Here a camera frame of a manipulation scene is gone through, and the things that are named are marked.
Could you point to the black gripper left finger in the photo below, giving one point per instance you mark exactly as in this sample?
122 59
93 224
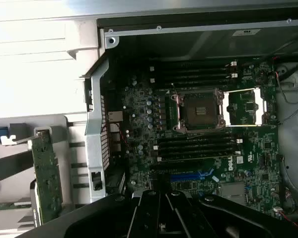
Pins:
146 213

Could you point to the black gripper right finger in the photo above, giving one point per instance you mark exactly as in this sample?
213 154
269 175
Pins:
186 215

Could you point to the blue expansion slot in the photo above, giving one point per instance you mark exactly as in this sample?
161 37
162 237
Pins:
186 178

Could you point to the long black expansion slot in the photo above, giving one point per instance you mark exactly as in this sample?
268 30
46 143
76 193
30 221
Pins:
176 166

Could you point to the silver chipset heatsink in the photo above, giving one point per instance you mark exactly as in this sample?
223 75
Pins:
232 190

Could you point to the black RAM slot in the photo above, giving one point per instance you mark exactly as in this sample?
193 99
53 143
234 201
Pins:
193 83
193 64
196 151
193 70
196 145
193 76
196 138

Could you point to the silver USB port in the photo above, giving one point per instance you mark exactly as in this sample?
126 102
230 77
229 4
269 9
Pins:
116 137
117 147

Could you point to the silver square port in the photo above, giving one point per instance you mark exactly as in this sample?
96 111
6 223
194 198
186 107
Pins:
115 127

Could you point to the silver network port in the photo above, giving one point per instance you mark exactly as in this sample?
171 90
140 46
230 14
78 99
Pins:
115 116

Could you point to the open PC case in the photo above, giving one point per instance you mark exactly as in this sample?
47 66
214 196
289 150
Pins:
96 124

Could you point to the CPU socket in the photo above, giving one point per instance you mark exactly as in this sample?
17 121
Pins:
198 111

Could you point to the green motherboard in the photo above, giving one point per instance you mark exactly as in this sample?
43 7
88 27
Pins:
144 104

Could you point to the silver socket cover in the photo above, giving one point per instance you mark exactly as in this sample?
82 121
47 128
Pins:
260 99

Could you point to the green RAM stick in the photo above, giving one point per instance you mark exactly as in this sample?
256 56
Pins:
5 207

